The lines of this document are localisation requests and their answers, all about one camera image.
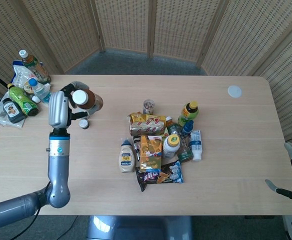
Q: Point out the small bottle white cap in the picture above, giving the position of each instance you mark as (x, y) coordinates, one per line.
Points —
(36, 99)

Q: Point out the dark green drink bottle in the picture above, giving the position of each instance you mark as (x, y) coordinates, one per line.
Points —
(173, 126)

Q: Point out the white bottle blue label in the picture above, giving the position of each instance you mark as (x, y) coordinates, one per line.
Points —
(196, 146)

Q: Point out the blue plastic bottle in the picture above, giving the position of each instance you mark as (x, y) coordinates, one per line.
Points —
(188, 128)

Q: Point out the tea bottle white cap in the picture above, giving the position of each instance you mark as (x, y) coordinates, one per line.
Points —
(36, 67)

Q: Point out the cup with round lid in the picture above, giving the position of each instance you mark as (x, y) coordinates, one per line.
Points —
(29, 88)

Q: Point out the brown bottle white cap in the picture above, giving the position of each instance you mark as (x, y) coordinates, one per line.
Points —
(91, 100)

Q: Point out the white flat packet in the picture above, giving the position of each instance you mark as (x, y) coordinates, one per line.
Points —
(1, 117)

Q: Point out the green tea bottle yellow cap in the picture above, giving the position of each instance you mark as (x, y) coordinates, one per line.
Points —
(188, 112)

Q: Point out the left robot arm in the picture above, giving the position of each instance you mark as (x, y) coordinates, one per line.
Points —
(58, 162)

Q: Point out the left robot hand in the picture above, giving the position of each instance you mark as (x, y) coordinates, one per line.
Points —
(58, 110)

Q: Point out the grey robot torso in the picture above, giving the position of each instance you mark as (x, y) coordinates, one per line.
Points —
(138, 228)

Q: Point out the mayonnaise squeeze bottle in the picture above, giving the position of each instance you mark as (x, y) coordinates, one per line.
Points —
(126, 157)

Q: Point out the small glass nut jar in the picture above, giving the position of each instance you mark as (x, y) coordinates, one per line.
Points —
(148, 107)

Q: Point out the dark jar silver lid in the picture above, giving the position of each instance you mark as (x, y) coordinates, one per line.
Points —
(84, 124)

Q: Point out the white round lid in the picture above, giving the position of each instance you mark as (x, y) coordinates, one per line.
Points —
(235, 91)

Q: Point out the water bottle blue cap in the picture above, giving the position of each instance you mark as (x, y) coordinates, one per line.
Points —
(41, 91)

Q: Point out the gold foil snack bag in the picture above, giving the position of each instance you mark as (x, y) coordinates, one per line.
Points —
(148, 125)

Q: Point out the yellow orange snack box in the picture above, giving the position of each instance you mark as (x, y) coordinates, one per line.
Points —
(149, 155)

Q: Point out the dark sauce bottle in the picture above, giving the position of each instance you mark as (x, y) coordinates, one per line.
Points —
(12, 111)

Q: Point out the woven folding screen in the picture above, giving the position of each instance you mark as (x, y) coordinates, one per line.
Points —
(126, 25)

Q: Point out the white bottle yellow cap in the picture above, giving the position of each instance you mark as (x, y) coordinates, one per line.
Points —
(170, 147)

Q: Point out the dark blue snack bag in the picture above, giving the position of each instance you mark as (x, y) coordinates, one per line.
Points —
(158, 178)

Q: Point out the clear packet dark snacks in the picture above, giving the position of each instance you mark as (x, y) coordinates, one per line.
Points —
(136, 150)

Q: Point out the white pouch bag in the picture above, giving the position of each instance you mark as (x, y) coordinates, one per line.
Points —
(19, 75)

